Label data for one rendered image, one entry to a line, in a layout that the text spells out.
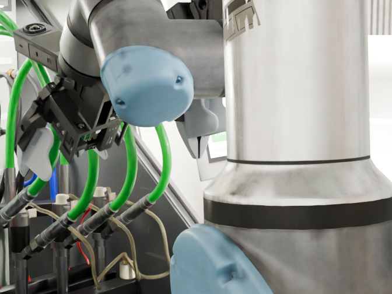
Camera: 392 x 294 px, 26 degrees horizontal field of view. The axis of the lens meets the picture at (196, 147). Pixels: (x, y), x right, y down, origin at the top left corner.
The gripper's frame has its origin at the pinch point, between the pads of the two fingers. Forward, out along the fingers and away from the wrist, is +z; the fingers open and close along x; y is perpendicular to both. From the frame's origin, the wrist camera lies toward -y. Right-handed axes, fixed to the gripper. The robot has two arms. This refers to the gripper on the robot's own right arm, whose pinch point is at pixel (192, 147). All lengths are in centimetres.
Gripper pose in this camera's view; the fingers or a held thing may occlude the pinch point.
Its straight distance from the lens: 106.0
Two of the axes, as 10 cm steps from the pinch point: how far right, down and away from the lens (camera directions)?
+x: 6.3, -1.0, 7.7
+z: 0.0, 9.9, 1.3
